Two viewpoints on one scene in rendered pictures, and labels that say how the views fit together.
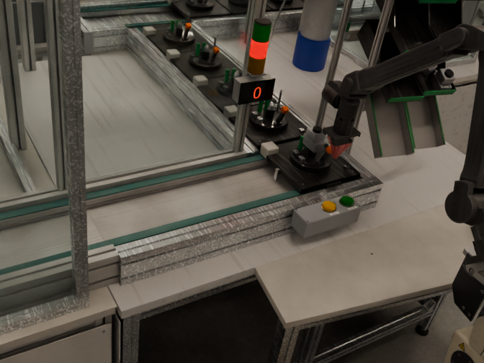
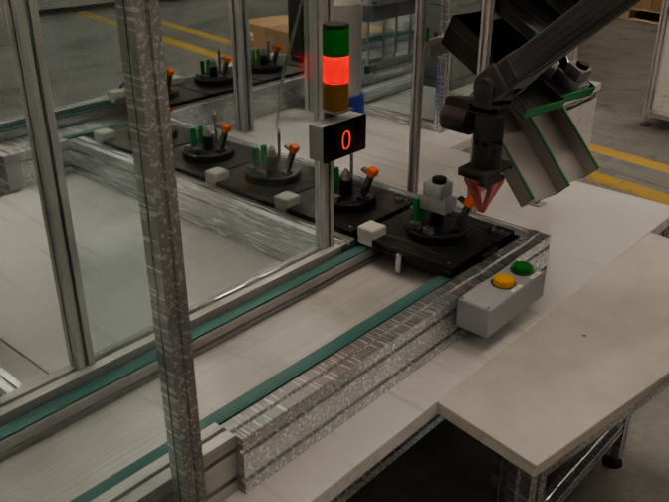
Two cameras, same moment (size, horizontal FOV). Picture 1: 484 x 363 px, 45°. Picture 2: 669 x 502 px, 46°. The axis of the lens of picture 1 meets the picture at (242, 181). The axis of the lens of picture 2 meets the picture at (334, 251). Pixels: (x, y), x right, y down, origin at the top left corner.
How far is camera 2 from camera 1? 0.49 m
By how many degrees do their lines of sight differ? 14
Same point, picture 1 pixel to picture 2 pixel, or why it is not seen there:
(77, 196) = (176, 324)
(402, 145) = (549, 182)
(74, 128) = (161, 182)
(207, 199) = (317, 323)
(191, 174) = (276, 294)
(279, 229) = (443, 337)
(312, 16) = not seen: hidden behind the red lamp
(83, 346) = not seen: outside the picture
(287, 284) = (500, 409)
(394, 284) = (643, 366)
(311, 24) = not seen: hidden behind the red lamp
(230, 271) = (406, 418)
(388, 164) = (524, 222)
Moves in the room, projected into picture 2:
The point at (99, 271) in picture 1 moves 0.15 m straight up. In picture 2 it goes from (209, 476) to (201, 386)
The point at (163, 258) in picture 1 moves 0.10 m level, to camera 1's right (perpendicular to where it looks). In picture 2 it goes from (302, 423) to (366, 414)
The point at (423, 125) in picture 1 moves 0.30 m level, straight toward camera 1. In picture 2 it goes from (559, 151) to (582, 198)
